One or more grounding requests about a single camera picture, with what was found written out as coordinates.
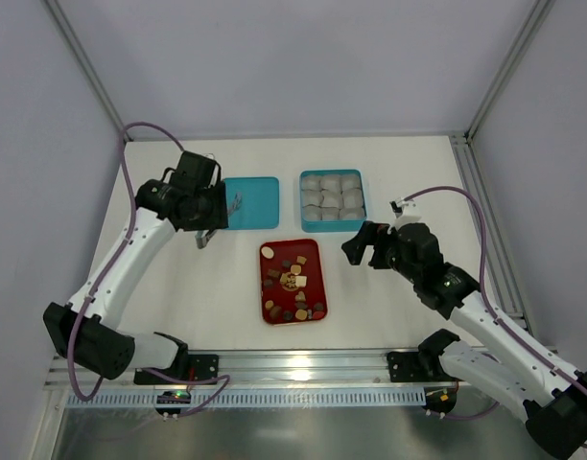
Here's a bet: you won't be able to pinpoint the teal square tin box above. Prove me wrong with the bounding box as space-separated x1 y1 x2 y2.
298 169 368 233

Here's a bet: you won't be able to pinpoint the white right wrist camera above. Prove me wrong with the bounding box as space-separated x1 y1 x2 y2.
389 197 421 230

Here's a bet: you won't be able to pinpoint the teal tin lid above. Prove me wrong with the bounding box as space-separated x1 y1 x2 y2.
224 176 280 231

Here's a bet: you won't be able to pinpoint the silver metal tongs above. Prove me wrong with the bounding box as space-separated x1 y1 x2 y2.
194 192 244 251

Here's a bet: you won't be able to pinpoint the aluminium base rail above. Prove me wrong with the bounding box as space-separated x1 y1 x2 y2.
43 347 568 390

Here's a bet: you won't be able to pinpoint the red rectangular tray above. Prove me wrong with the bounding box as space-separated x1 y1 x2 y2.
259 239 328 326

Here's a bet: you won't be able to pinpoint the grey slotted cable duct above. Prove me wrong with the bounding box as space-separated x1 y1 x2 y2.
66 386 426 410

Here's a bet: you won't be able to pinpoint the white oval chocolate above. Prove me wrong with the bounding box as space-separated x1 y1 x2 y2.
261 246 274 259

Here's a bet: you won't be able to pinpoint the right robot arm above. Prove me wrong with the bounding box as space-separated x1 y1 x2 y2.
341 221 587 459

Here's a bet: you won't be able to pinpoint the white paper cup liner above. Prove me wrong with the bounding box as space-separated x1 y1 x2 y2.
302 205 322 221
301 174 322 192
301 190 323 207
340 173 362 192
320 174 342 193
321 190 343 209
321 207 340 221
342 188 364 209
339 207 365 220

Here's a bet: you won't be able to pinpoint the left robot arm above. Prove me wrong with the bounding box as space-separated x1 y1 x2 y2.
43 151 228 384

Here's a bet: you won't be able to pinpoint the brown trapezoid chocolate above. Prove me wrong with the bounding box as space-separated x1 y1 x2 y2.
270 306 282 319

